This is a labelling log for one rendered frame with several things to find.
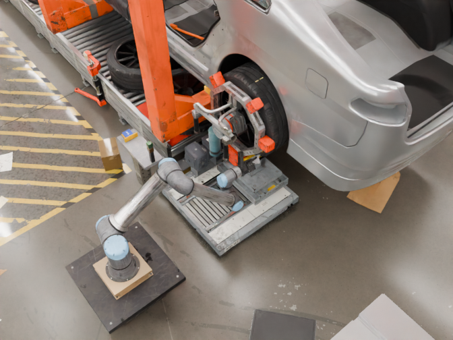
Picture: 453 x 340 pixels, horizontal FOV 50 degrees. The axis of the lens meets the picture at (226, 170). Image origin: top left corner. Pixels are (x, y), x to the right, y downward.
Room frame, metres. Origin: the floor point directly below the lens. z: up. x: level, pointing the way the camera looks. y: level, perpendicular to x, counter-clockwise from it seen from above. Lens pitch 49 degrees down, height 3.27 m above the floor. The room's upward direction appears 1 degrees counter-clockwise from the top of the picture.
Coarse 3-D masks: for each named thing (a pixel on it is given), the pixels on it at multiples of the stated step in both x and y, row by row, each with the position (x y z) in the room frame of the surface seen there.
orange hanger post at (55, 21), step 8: (40, 0) 4.25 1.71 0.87; (48, 0) 4.23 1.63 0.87; (56, 0) 4.27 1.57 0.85; (40, 8) 4.31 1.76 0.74; (48, 8) 4.21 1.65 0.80; (56, 8) 4.26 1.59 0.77; (48, 16) 4.20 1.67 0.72; (56, 16) 4.24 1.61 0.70; (64, 16) 4.29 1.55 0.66; (48, 24) 4.26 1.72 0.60; (56, 24) 4.22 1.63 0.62; (64, 24) 4.27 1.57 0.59; (56, 32) 4.21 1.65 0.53
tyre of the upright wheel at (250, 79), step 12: (228, 72) 2.78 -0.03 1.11; (240, 72) 2.71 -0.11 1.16; (252, 72) 2.69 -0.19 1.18; (264, 72) 2.69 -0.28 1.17; (240, 84) 2.62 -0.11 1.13; (252, 84) 2.56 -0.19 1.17; (264, 84) 2.57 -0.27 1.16; (252, 96) 2.52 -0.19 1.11; (264, 96) 2.49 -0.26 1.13; (276, 96) 2.51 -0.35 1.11; (264, 108) 2.43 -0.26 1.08; (276, 108) 2.45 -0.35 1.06; (264, 120) 2.41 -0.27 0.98; (276, 120) 2.41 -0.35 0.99; (276, 132) 2.36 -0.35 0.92; (288, 132) 2.43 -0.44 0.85; (276, 144) 2.37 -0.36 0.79
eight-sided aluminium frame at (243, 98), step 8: (216, 88) 2.69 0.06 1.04; (224, 88) 2.62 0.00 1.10; (232, 88) 2.62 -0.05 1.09; (216, 96) 2.77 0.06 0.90; (240, 96) 2.51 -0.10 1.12; (248, 96) 2.50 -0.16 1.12; (216, 104) 2.78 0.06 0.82; (248, 112) 2.42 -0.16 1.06; (256, 112) 2.43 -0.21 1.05; (256, 120) 2.42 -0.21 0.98; (256, 128) 2.35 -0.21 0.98; (264, 128) 2.37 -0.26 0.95; (256, 136) 2.35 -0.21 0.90; (232, 144) 2.56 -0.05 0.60; (240, 144) 2.55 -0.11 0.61; (256, 144) 2.35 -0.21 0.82; (248, 152) 2.41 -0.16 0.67; (256, 152) 2.34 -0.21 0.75
